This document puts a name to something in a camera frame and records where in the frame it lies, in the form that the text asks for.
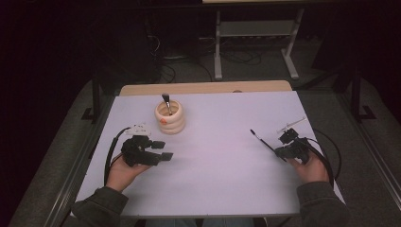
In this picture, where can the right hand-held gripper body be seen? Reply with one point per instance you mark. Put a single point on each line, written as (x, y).
(294, 146)

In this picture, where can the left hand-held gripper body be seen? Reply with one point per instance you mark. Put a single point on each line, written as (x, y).
(138, 151)

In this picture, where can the thin black makeup brush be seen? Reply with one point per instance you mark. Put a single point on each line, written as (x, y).
(263, 142)

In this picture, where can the cream ribbed brush holder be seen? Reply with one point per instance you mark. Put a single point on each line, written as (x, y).
(171, 124)

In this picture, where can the person's left hand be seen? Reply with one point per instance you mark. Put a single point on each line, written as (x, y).
(124, 176)

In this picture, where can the person's right hand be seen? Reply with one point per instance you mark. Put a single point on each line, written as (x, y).
(310, 171)

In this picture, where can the black metal stand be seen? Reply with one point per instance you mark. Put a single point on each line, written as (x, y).
(95, 101)
(357, 94)

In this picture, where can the wooden table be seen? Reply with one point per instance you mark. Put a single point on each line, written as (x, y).
(205, 87)

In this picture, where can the white metal table frame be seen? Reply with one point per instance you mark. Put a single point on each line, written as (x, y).
(252, 28)

